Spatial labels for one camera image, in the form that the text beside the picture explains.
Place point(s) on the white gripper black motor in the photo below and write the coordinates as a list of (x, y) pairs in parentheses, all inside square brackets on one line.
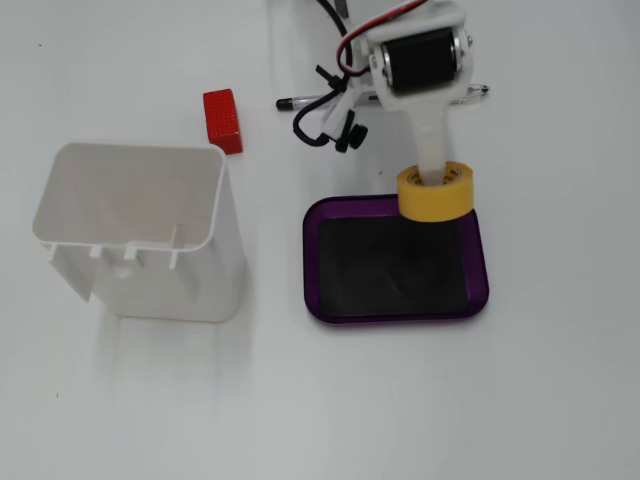
[(419, 62)]

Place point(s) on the yellow tape roll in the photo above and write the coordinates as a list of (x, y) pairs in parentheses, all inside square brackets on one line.
[(435, 205)]

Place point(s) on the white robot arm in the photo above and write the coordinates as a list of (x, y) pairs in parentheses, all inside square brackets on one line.
[(363, 82)]

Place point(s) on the white plastic box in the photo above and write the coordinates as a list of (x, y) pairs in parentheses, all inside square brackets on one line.
[(220, 280)]

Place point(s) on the white clip with black knob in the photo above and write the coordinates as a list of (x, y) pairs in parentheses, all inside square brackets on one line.
[(337, 117)]

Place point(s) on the black zip tie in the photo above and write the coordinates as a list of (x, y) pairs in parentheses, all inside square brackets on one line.
[(325, 75)]

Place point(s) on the black mat in tray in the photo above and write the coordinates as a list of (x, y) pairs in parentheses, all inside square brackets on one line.
[(390, 270)]

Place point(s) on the clear ballpoint pen black cap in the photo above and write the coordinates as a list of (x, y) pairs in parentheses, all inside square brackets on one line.
[(295, 103)]

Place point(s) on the purple metal tray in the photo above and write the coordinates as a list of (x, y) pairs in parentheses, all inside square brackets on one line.
[(312, 260)]

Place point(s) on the red rectangular block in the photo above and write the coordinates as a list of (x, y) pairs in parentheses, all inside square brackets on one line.
[(220, 117)]

